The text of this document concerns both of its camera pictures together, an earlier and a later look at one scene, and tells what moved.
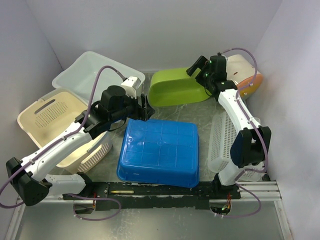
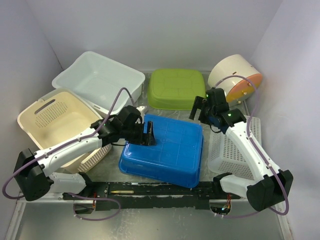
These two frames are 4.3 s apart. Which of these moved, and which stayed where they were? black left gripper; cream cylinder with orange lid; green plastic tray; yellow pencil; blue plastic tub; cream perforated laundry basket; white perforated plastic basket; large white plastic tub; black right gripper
Moved: black right gripper; black left gripper; blue plastic tub
Stayed: large white plastic tub; yellow pencil; green plastic tray; cream perforated laundry basket; white perforated plastic basket; cream cylinder with orange lid
